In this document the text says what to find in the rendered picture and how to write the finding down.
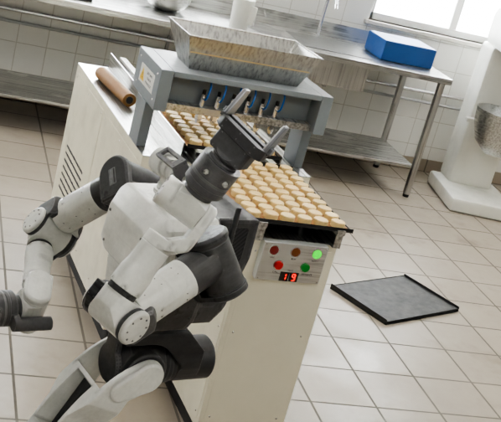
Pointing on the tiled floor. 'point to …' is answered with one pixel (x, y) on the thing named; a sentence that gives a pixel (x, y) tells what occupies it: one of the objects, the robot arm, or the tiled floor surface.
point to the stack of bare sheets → (395, 299)
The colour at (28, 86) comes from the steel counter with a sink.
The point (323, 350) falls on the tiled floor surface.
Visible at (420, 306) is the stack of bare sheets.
